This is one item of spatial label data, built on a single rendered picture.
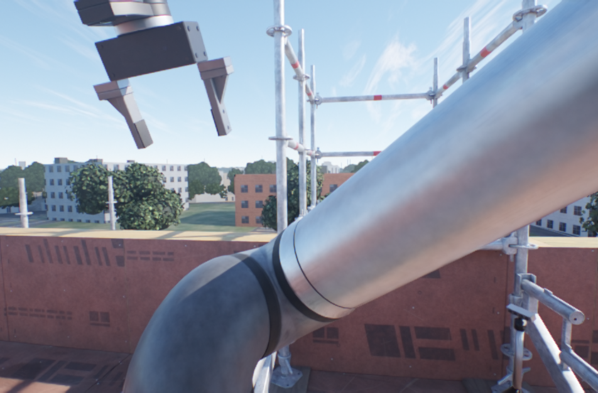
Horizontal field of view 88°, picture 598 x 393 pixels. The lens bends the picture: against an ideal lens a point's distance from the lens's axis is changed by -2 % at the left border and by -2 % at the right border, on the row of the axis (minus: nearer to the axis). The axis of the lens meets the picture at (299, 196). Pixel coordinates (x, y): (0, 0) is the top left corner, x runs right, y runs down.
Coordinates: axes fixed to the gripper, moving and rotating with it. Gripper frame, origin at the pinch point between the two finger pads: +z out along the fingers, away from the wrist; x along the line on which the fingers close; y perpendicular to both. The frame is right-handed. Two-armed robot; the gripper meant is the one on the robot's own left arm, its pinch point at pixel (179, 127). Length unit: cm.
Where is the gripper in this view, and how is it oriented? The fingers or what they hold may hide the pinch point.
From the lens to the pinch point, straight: 51.8
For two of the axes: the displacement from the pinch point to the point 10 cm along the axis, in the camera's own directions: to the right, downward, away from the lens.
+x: -9.8, 1.1, 1.7
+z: 1.8, 8.8, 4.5
